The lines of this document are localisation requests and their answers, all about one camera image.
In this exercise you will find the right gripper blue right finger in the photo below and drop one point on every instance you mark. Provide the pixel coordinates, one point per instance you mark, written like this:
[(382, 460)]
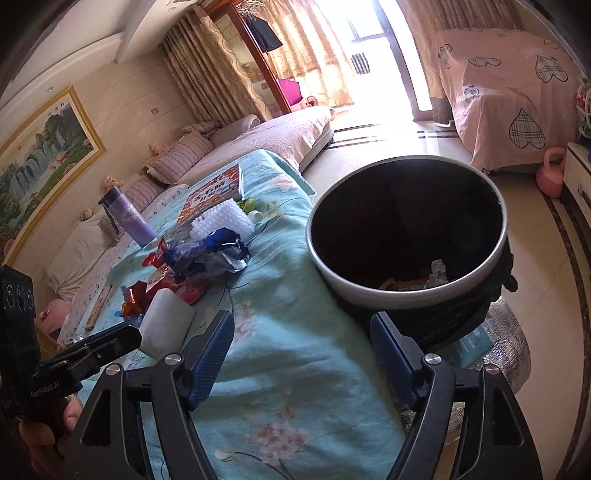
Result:
[(401, 358)]

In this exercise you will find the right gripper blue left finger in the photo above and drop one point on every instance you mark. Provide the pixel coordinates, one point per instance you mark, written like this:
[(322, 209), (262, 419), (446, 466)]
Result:
[(204, 356)]

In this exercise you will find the white tissue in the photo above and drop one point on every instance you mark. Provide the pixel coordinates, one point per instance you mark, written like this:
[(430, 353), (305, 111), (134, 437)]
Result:
[(438, 276)]

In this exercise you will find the red foil wrapper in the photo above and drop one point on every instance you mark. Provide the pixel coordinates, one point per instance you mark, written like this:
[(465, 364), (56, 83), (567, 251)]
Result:
[(137, 298)]

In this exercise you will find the blue plastic wrapper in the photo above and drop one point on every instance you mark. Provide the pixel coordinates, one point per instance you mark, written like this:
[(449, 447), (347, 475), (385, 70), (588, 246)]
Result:
[(222, 251)]

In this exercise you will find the white foam fruit net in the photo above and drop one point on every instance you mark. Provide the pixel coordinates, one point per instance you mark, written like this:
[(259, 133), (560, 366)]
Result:
[(226, 214)]

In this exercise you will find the white black trash bin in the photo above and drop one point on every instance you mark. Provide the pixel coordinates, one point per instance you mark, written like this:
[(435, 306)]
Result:
[(374, 235)]

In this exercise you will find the light blue floral tablecloth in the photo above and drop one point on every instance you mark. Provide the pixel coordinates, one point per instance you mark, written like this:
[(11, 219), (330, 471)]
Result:
[(301, 394)]

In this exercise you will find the sofa with floral cover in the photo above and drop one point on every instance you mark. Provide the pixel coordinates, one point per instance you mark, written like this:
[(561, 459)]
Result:
[(297, 137)]

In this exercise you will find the white cushion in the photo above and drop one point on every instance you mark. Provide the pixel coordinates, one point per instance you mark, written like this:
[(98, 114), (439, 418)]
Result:
[(76, 257)]

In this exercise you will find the green apple juice pouch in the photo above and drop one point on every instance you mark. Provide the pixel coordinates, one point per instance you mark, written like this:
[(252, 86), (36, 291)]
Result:
[(248, 206)]

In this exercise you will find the stack of children's books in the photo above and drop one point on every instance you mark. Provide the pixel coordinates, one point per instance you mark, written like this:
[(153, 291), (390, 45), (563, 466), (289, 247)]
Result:
[(224, 186)]

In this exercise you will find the purple thermos bottle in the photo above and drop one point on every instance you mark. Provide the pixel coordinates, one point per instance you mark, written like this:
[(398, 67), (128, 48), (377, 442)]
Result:
[(124, 216)]

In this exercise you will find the teddy bear plush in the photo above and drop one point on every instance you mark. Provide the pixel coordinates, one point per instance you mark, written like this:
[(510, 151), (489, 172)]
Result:
[(109, 182)]

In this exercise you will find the framed waterfall painting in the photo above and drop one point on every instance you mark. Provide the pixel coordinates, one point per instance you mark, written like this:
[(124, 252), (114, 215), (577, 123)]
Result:
[(39, 162)]

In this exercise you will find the pink heart-patterned cover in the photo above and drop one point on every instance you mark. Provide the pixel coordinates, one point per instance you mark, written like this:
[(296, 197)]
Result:
[(512, 94)]

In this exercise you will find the pile of toys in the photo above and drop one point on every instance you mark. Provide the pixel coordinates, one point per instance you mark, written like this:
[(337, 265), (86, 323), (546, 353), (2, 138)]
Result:
[(583, 105)]

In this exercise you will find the left beige curtain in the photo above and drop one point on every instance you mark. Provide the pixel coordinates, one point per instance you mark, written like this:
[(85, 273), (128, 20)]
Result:
[(207, 73)]

